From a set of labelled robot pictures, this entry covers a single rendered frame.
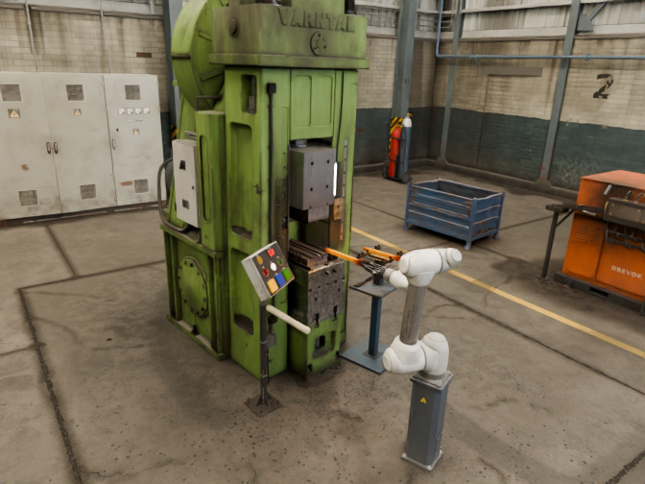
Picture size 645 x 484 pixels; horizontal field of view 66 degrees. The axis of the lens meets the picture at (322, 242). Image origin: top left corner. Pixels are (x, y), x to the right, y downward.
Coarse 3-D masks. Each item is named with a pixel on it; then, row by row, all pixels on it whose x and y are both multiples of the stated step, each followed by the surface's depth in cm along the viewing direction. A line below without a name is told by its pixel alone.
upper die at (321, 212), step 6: (294, 210) 360; (300, 210) 354; (306, 210) 349; (312, 210) 350; (318, 210) 354; (324, 210) 359; (294, 216) 361; (300, 216) 355; (306, 216) 350; (312, 216) 352; (318, 216) 356; (324, 216) 360
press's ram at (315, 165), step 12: (312, 144) 366; (300, 156) 334; (312, 156) 336; (324, 156) 344; (300, 168) 336; (312, 168) 339; (324, 168) 347; (300, 180) 339; (312, 180) 342; (324, 180) 350; (300, 192) 342; (312, 192) 346; (324, 192) 354; (300, 204) 344; (312, 204) 348; (324, 204) 357
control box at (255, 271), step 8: (264, 248) 320; (272, 248) 324; (256, 256) 307; (264, 256) 314; (272, 256) 321; (280, 256) 329; (248, 264) 304; (256, 264) 305; (264, 264) 311; (248, 272) 306; (256, 272) 303; (272, 272) 315; (280, 272) 323; (256, 280) 305; (264, 280) 305; (288, 280) 327; (256, 288) 307; (264, 288) 305; (280, 288) 317; (264, 296) 307; (272, 296) 307
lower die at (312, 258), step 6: (294, 240) 396; (294, 246) 385; (306, 246) 385; (288, 252) 375; (294, 252) 375; (300, 252) 373; (306, 252) 373; (318, 252) 371; (324, 252) 374; (294, 258) 372; (306, 258) 363; (312, 258) 363; (318, 258) 367; (324, 258) 372; (306, 264) 362; (312, 264) 365; (318, 264) 369
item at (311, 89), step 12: (300, 72) 328; (312, 72) 335; (324, 72) 342; (300, 84) 332; (312, 84) 338; (324, 84) 346; (300, 96) 335; (312, 96) 340; (324, 96) 349; (300, 108) 338; (312, 108) 343; (324, 108) 352; (300, 120) 340; (312, 120) 346; (324, 120) 355; (300, 132) 342; (312, 132) 349; (324, 132) 357
